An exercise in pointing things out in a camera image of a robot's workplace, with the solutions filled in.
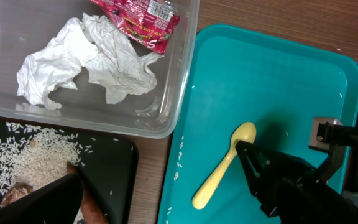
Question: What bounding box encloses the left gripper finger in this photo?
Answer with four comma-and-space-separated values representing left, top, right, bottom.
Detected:
0, 166, 116, 224

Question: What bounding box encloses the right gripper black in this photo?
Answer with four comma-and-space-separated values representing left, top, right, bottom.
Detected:
235, 141, 358, 223

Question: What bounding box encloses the yellow plastic spoon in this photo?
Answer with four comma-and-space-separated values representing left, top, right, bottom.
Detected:
192, 122, 257, 210

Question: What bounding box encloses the brown sausage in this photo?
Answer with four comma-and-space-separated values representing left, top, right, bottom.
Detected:
67, 162, 109, 224

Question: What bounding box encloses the white napkin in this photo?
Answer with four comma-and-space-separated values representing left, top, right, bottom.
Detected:
17, 14, 163, 110

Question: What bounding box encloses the red snack wrapper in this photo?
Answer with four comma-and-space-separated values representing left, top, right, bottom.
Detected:
91, 0, 180, 54

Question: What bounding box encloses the brown food piece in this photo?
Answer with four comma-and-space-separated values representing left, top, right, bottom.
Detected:
1, 182, 33, 208

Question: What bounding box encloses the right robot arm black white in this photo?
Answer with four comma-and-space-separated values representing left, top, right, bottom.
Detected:
235, 117, 358, 223

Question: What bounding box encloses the spilled white rice pile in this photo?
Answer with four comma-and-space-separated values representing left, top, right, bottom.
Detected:
0, 122, 96, 196

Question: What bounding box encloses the black tray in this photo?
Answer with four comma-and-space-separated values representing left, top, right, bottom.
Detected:
0, 117, 139, 224

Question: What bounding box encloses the teal serving tray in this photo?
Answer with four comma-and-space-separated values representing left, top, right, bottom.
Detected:
158, 24, 358, 223

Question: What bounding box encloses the clear plastic bin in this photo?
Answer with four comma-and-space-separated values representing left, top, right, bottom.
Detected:
0, 0, 199, 139

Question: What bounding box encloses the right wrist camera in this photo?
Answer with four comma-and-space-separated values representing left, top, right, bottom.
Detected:
308, 117, 342, 153

